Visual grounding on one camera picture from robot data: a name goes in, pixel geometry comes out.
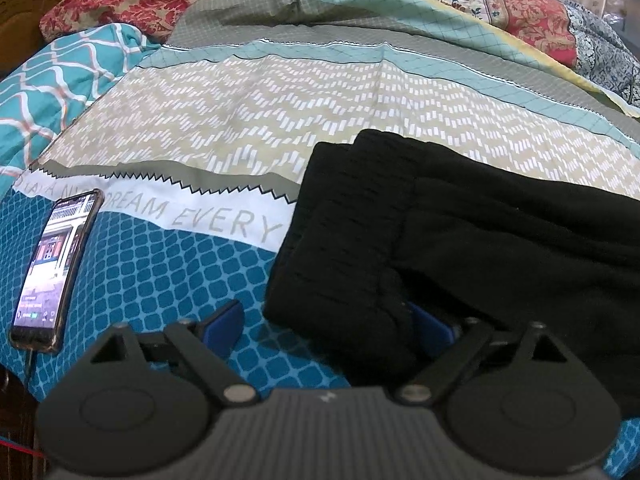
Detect black pants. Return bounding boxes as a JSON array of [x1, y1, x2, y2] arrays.
[[262, 129, 640, 403]]

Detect smartphone in clear case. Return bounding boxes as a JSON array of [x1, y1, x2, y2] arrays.
[[9, 190, 105, 356]]

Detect red cord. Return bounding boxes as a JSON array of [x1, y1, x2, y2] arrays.
[[0, 435, 47, 462]]

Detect carved wooden headboard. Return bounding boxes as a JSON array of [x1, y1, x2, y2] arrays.
[[0, 0, 121, 83]]

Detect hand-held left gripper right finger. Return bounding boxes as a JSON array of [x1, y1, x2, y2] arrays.
[[398, 304, 572, 407]]

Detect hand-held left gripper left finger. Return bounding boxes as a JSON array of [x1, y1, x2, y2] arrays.
[[89, 300, 257, 407]]

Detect teal wavy-pattern pillow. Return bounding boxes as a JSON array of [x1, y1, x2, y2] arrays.
[[0, 24, 162, 177]]

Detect printed patterned bedsheet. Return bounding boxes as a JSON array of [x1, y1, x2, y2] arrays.
[[0, 0, 640, 480]]

